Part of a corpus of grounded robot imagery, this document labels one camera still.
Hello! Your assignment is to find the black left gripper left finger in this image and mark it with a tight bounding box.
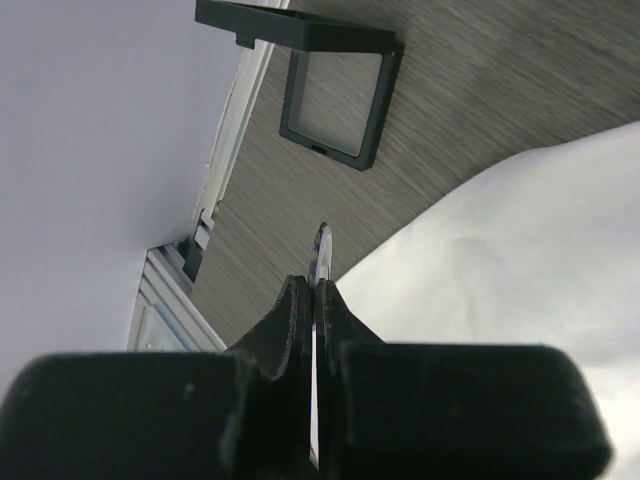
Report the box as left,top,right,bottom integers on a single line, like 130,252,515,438
1,276,313,479

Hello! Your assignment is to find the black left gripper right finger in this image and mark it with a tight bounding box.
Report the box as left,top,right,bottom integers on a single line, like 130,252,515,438
313,280,613,479

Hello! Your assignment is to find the round blue badge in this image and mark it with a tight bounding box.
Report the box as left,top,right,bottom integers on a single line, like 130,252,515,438
307,222,333,289

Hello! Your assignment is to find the white t-shirt flower print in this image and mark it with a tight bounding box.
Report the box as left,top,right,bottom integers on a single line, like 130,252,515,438
338,123,639,479

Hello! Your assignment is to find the aluminium frame rail front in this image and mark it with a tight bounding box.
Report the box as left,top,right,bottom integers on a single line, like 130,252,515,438
127,40,274,352

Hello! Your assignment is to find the black frame box left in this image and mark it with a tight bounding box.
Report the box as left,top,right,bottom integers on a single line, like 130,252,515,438
195,1,404,171

